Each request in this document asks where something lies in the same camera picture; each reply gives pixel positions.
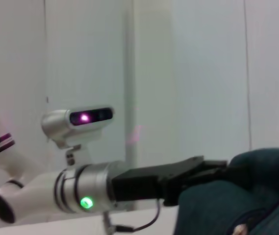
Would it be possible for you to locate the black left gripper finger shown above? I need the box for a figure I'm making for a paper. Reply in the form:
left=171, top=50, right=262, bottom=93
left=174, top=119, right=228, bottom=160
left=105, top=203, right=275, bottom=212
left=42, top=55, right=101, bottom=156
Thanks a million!
left=203, top=160, right=229, bottom=172

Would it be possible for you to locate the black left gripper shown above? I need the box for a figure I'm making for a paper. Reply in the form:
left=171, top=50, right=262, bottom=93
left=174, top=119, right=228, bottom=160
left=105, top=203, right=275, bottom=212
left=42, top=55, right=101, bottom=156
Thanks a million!
left=111, top=156, right=251, bottom=206

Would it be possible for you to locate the dark teal fabric lunch bag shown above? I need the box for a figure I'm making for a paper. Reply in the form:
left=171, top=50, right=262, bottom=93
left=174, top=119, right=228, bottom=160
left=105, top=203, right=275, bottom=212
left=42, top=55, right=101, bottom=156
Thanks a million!
left=173, top=148, right=279, bottom=235

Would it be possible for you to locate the left arm grey cable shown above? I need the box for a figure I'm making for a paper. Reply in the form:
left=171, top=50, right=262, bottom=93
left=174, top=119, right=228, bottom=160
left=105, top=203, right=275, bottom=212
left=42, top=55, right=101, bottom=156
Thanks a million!
left=109, top=198, right=161, bottom=233

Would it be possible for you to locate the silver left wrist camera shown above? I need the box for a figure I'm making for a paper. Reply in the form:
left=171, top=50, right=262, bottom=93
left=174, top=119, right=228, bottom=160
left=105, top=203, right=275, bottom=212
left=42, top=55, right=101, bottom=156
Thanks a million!
left=41, top=105, right=115, bottom=170

